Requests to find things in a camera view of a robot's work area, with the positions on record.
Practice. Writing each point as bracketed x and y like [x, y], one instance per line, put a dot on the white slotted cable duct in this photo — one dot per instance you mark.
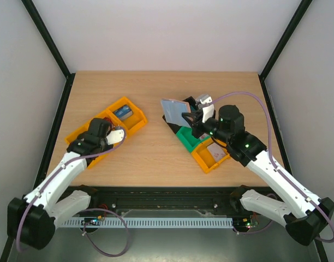
[159, 223]

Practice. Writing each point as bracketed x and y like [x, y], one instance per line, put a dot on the pale pink card stack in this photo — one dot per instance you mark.
[217, 152]

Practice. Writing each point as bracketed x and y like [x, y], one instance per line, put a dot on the yellow single storage bin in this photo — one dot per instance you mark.
[204, 158]

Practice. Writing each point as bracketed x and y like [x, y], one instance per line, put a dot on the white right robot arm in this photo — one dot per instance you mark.
[303, 213]

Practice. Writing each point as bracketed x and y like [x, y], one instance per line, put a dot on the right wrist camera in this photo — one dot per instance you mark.
[203, 102]

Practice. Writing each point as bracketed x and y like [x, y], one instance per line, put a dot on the black storage bin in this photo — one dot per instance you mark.
[192, 103]

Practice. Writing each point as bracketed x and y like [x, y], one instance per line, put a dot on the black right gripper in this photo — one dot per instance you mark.
[197, 120]

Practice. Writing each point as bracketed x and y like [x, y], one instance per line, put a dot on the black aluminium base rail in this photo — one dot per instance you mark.
[215, 200]

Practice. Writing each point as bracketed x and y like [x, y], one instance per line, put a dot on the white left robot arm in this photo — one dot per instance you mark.
[34, 218]

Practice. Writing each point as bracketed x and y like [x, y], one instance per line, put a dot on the blue card stack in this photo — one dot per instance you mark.
[123, 112]

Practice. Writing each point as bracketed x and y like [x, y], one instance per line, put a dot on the green storage bin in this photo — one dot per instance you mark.
[190, 142]

